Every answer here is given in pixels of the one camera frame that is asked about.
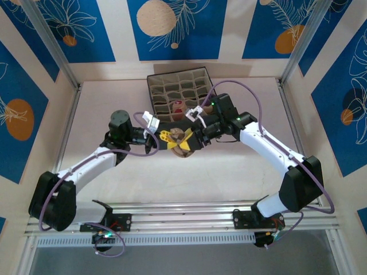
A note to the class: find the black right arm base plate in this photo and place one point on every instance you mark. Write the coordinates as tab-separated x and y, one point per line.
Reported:
241	220

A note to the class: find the blue floral wall panel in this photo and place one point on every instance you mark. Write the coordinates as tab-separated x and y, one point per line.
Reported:
258	43
329	129
100	51
28	94
329	37
200	43
37	54

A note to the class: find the black controller board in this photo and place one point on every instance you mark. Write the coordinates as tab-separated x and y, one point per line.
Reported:
262	240
101	239

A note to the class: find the black fabric sock organizer box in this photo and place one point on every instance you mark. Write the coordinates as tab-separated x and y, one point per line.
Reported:
172	86

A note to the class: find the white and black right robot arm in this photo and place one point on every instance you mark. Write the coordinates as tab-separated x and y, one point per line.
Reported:
272	146

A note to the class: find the beige sock with red toe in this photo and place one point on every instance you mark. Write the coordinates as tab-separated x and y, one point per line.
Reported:
179	110

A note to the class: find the aluminium mounting rail frame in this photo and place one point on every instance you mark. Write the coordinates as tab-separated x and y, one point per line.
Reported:
183	217

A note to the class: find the aluminium frame post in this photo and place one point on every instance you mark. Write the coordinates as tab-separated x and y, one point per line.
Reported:
309	40
52	43

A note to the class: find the brown checkered sock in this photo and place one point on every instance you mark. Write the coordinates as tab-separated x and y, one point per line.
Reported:
182	154

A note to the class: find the aluminium side rail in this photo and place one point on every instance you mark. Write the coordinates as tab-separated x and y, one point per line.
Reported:
62	149
292	114

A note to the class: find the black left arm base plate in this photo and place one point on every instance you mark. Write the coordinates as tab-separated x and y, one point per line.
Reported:
126	222

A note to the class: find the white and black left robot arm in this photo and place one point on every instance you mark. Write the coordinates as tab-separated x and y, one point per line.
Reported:
86	166

